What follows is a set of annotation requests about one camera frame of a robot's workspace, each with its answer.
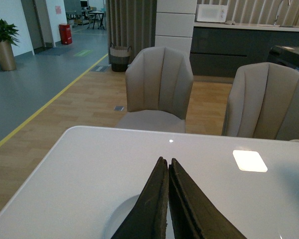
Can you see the beige chair left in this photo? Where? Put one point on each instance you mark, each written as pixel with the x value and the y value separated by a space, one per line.
pixel 158 84

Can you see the dark grey kitchen counter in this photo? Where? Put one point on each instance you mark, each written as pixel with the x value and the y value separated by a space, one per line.
pixel 220 49

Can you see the woven laundry basket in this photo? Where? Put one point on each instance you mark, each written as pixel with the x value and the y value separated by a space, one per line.
pixel 119 57

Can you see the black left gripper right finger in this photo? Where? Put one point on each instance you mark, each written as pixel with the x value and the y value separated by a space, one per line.
pixel 193 215

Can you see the distant black-legged table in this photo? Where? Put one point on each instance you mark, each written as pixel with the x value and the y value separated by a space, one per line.
pixel 98 17

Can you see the red fire extinguisher box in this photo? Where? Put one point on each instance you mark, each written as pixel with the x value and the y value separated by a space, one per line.
pixel 65 34

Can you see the beige chair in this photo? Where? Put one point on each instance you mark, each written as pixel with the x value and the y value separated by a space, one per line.
pixel 263 103
pixel 158 84

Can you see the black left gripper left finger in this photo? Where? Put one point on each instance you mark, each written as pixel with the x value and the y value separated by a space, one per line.
pixel 147 219

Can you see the beige chair right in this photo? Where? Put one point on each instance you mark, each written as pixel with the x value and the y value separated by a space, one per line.
pixel 263 103

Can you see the green potted plant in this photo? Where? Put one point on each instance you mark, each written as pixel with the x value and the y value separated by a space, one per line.
pixel 8 32

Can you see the grey round plate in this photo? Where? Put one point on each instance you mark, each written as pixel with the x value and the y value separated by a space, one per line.
pixel 121 212

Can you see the white pillar cabinet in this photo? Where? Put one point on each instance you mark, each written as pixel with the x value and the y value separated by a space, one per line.
pixel 175 23

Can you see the grey floor socket plate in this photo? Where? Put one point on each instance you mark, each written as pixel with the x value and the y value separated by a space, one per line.
pixel 118 108

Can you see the white microwave oven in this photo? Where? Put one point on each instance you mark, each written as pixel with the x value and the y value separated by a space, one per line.
pixel 211 13

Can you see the gold tall planter pot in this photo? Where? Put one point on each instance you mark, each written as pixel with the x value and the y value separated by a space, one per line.
pixel 7 61

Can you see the beige slatted curtain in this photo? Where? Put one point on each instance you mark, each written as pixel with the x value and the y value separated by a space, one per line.
pixel 131 23

